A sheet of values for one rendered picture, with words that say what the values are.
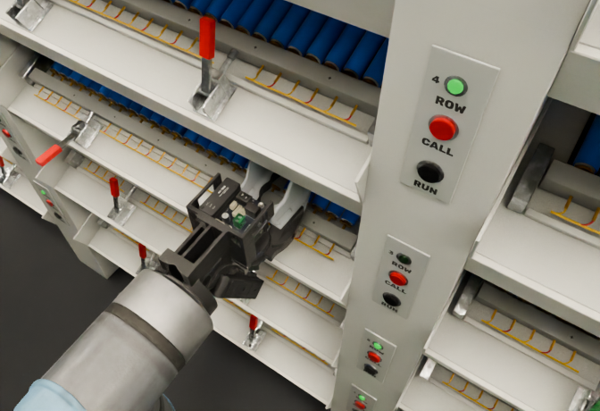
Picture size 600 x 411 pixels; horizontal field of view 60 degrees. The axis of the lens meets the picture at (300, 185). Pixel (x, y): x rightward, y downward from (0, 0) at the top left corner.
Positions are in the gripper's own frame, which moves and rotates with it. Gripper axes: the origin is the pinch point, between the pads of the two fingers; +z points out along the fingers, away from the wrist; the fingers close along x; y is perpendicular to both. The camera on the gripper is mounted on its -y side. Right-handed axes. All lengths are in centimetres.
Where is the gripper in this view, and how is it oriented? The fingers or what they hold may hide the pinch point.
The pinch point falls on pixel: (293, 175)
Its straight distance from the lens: 62.8
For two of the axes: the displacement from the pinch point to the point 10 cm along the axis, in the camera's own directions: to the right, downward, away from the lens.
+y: -0.1, -6.1, -7.9
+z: 5.4, -6.7, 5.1
